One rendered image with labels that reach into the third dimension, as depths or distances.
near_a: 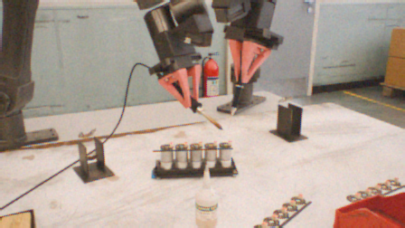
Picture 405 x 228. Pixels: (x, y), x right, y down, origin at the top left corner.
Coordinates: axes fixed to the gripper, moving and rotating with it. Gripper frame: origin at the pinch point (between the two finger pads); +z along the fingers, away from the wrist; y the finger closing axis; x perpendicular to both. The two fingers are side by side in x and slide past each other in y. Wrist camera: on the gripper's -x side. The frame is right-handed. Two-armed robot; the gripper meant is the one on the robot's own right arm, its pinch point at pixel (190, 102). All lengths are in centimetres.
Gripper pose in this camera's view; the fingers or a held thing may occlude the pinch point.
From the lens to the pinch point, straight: 74.7
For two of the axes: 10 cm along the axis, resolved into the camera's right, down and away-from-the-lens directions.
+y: 6.4, -2.3, 7.3
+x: -6.8, 2.7, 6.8
